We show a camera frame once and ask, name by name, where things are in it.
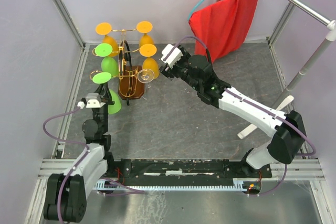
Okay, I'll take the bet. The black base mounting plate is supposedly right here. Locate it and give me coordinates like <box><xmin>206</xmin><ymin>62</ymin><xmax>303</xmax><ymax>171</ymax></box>
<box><xmin>105</xmin><ymin>159</ymin><xmax>272</xmax><ymax>186</ymax></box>

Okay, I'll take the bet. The red cloth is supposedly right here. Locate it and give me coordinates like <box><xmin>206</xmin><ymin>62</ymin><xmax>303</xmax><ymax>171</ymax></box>
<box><xmin>188</xmin><ymin>0</ymin><xmax>258</xmax><ymax>62</ymax></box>

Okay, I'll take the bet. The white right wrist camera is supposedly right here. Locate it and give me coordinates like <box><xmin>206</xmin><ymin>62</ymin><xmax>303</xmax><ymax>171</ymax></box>
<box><xmin>160</xmin><ymin>44</ymin><xmax>183</xmax><ymax>68</ymax></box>

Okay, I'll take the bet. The orange plastic goblet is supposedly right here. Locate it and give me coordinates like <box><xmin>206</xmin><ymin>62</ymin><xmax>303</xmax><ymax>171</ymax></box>
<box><xmin>140</xmin><ymin>44</ymin><xmax>159</xmax><ymax>79</ymax></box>
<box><xmin>95</xmin><ymin>22</ymin><xmax>119</xmax><ymax>57</ymax></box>
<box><xmin>136</xmin><ymin>20</ymin><xmax>154</xmax><ymax>47</ymax></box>

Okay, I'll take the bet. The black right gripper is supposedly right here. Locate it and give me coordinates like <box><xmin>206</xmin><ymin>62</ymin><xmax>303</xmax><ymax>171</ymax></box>
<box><xmin>158</xmin><ymin>44</ymin><xmax>201</xmax><ymax>91</ymax></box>

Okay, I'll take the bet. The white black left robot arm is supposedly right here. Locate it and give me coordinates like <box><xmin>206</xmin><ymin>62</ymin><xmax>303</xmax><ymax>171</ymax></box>
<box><xmin>43</xmin><ymin>83</ymin><xmax>116</xmax><ymax>223</ymax></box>

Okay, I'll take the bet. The white cable duct rail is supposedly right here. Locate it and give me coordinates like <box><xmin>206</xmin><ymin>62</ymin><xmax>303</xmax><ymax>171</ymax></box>
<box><xmin>93</xmin><ymin>179</ymin><xmax>262</xmax><ymax>192</ymax></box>

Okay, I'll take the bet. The gold wire wine glass rack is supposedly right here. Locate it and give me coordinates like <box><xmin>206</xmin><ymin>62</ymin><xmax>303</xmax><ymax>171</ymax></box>
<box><xmin>92</xmin><ymin>29</ymin><xmax>144</xmax><ymax>105</ymax></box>

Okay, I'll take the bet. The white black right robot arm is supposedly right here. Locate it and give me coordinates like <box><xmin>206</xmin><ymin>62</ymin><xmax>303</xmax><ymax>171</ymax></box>
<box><xmin>160</xmin><ymin>53</ymin><xmax>306</xmax><ymax>177</ymax></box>

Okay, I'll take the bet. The clear wine glass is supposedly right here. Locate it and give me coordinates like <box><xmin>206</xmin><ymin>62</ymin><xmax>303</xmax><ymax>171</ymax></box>
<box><xmin>137</xmin><ymin>69</ymin><xmax>155</xmax><ymax>88</ymax></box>

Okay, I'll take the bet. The green plastic goblet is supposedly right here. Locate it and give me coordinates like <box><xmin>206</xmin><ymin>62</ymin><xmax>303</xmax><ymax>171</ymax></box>
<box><xmin>94</xmin><ymin>43</ymin><xmax>119</xmax><ymax>77</ymax></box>
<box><xmin>92</xmin><ymin>71</ymin><xmax>121</xmax><ymax>114</ymax></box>

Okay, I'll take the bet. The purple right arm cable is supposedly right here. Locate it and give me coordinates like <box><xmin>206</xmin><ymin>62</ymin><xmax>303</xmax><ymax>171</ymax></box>
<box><xmin>164</xmin><ymin>36</ymin><xmax>317</xmax><ymax>198</ymax></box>

